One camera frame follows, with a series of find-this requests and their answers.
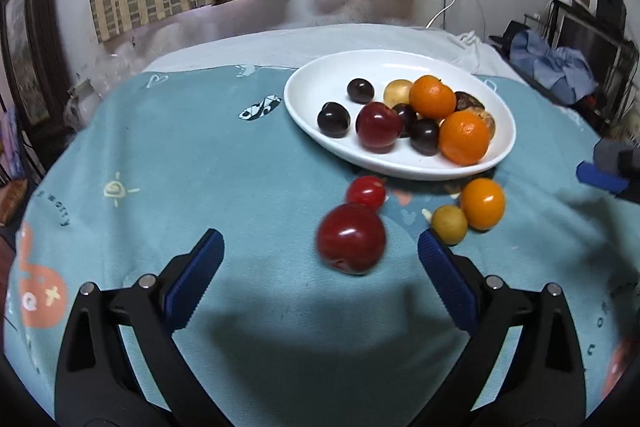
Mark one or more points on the small red tomato on cloth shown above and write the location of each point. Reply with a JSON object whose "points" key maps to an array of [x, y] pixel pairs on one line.
{"points": [[366, 191]]}

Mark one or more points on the metal rack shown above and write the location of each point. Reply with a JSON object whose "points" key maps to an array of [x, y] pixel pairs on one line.
{"points": [[590, 42]]}

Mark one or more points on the orange tangerine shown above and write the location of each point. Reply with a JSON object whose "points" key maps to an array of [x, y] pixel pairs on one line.
{"points": [[432, 97], [464, 138]]}

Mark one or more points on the small smooth orange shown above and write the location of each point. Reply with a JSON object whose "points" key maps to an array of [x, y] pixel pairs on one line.
{"points": [[482, 203]]}

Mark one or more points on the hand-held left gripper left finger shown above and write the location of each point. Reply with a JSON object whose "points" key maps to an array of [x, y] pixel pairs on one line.
{"points": [[195, 277]]}

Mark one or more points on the dark purple plum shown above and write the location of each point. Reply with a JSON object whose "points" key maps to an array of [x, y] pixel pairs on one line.
{"points": [[360, 90], [334, 119], [406, 113], [425, 137]]}

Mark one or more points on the yellow loquat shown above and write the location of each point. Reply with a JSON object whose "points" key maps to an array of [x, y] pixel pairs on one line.
{"points": [[397, 92]]}

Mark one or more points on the clear plastic bag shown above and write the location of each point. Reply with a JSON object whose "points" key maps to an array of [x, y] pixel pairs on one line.
{"points": [[110, 72]]}

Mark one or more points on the white cloth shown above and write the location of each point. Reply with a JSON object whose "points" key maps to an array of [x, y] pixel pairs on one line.
{"points": [[250, 49]]}

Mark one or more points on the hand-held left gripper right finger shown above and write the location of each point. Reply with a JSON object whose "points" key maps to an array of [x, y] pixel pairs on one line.
{"points": [[445, 277]]}

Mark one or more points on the large red plum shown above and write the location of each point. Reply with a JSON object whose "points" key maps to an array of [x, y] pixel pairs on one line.
{"points": [[378, 127], [351, 238]]}

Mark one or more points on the black chair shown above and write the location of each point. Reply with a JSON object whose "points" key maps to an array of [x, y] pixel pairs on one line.
{"points": [[505, 39]]}

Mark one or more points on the dark purple stemmed fruit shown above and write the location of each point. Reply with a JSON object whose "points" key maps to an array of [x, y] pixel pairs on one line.
{"points": [[469, 99]]}

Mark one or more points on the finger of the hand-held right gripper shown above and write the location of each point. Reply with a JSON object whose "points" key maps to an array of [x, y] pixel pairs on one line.
{"points": [[600, 176]]}

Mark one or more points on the yellow-green loquat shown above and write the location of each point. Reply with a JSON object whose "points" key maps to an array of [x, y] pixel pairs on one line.
{"points": [[449, 224]]}

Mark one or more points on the teal printed blanket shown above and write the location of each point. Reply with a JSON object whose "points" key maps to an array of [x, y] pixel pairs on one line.
{"points": [[200, 157]]}

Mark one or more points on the brownish yellow round fruit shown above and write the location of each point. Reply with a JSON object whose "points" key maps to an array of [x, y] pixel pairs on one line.
{"points": [[489, 122]]}

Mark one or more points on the white oval plate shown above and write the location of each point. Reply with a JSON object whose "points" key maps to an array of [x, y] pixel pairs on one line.
{"points": [[325, 77]]}

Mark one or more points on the dark framed cabinet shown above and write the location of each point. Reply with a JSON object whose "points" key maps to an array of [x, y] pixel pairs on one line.
{"points": [[25, 32]]}

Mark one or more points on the black box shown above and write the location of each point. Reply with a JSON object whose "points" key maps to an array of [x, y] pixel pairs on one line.
{"points": [[611, 7]]}

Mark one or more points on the blue garment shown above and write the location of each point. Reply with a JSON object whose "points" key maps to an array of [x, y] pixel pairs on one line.
{"points": [[550, 67]]}

